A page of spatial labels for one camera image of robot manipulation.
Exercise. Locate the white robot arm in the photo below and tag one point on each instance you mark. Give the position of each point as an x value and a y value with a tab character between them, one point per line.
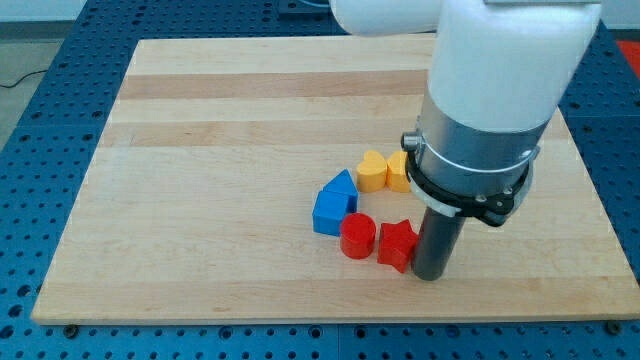
498	72

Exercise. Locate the yellow block behind arm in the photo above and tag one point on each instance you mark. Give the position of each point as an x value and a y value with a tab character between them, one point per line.
396	179

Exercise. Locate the red star block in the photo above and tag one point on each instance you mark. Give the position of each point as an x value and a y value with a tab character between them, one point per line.
397	242

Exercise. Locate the blue triangle block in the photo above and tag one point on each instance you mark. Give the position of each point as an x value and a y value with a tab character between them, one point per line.
343	184

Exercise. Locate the blue cube block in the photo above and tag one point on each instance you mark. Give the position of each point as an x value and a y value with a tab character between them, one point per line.
329	211

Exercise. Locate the yellow heart block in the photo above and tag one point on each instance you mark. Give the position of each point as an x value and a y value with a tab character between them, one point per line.
371	172

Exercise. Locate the red cylinder block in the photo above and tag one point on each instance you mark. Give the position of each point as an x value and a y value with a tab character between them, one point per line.
357	236

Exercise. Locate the wooden board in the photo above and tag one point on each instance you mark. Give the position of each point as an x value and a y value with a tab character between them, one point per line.
196	207

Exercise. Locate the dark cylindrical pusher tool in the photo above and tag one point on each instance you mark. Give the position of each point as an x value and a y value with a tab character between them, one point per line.
436	240

